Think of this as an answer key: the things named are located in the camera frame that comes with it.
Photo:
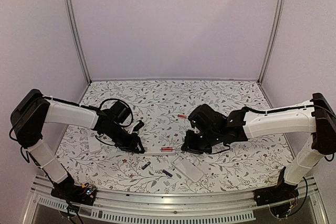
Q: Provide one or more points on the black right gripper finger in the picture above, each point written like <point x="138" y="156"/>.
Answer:
<point x="197" y="152"/>
<point x="186" y="145"/>

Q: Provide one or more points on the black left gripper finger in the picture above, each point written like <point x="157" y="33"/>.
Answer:
<point x="138" y="145"/>
<point x="135" y="150"/>

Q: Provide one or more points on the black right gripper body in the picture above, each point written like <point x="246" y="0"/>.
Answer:
<point x="200" y="143"/>

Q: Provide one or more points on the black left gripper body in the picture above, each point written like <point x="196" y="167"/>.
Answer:
<point x="123" y="141"/>

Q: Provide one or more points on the white remote with display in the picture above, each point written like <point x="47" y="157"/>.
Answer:
<point x="153" y="151"/>

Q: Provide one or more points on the white remote control back up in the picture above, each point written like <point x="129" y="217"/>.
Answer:
<point x="189" y="170"/>

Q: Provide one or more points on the red orange battery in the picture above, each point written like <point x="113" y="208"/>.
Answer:
<point x="166" y="149"/>
<point x="182" y="116"/>

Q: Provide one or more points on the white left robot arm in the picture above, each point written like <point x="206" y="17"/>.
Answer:
<point x="37" y="113"/>

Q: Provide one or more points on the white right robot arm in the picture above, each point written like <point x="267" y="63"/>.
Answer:
<point x="315" y="116"/>

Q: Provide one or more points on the white remote with green logo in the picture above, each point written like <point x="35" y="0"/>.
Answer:
<point x="94" y="145"/>

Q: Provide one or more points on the floral tablecloth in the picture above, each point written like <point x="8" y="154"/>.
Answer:
<point x="255" y="163"/>

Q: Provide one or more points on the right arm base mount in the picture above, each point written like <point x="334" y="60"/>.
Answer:
<point x="283" y="196"/>

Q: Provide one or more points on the right aluminium frame post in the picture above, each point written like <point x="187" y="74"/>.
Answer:
<point x="271" y="40"/>

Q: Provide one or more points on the aluminium frame post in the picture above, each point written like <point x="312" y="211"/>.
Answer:
<point x="271" y="40"/>
<point x="76" y="40"/>

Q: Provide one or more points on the front aluminium rail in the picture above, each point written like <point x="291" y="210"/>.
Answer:
<point x="112" y="206"/>

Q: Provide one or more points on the left aluminium frame post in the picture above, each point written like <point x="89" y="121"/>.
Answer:
<point x="76" y="40"/>

